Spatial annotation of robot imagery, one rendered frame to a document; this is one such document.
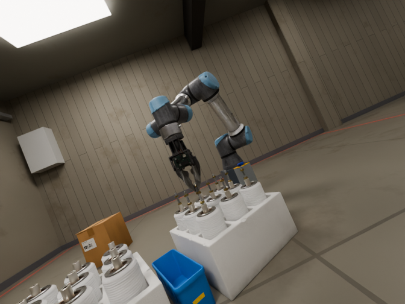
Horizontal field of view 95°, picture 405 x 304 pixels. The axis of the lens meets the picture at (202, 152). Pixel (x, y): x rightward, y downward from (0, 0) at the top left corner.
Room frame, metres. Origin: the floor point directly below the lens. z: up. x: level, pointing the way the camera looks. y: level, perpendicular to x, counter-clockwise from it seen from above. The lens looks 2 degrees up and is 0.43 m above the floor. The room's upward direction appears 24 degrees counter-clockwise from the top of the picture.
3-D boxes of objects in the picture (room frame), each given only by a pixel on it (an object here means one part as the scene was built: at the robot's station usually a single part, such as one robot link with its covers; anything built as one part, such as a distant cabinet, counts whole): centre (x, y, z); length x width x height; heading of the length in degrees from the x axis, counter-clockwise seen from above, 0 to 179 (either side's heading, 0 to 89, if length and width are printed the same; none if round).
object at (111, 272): (0.52, 0.34, 0.25); 0.08 x 0.08 x 0.01
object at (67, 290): (0.46, 0.44, 0.26); 0.02 x 0.02 x 0.03
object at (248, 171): (1.07, -0.17, 0.16); 0.07 x 0.07 x 0.31; 32
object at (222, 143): (1.32, -0.17, 0.47); 0.13 x 0.12 x 0.14; 59
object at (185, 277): (0.70, 0.26, 0.06); 0.30 x 0.11 x 0.12; 32
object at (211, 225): (0.69, 0.08, 0.16); 0.10 x 0.10 x 0.18
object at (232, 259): (0.85, 0.04, 0.09); 0.39 x 0.39 x 0.18; 32
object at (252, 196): (0.81, -0.13, 0.16); 0.10 x 0.10 x 0.18
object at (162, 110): (0.68, 0.07, 0.65); 0.09 x 0.08 x 0.11; 149
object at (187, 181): (0.67, 0.09, 0.38); 0.06 x 0.03 x 0.09; 177
